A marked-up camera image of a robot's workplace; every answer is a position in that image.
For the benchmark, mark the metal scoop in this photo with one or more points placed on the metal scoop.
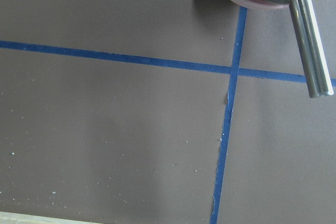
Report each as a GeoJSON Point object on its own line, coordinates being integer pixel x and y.
{"type": "Point", "coordinates": [310, 47]}

